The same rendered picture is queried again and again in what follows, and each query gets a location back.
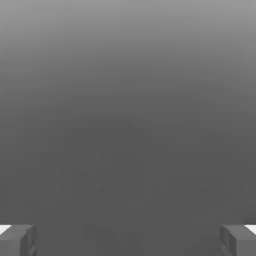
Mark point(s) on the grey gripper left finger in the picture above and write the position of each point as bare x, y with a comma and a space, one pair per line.
16, 240

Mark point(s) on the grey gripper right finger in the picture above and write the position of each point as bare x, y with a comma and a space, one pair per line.
240, 240

